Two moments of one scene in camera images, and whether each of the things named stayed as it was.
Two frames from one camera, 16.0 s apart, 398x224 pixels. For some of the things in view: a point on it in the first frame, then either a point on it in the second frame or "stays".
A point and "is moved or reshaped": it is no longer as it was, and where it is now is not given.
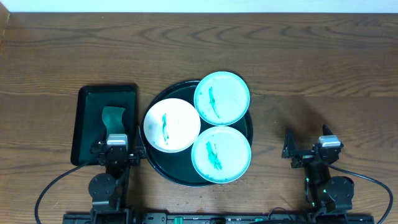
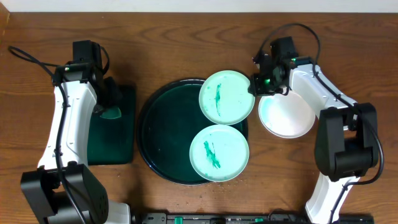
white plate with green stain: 171,125 to 286,116
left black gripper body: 116,156 to 109,101
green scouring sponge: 112,118 is moved or reshaped
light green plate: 221,154 stays
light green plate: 221,98 is moved or reshaped
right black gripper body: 303,158 to 266,84
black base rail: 220,218 stays
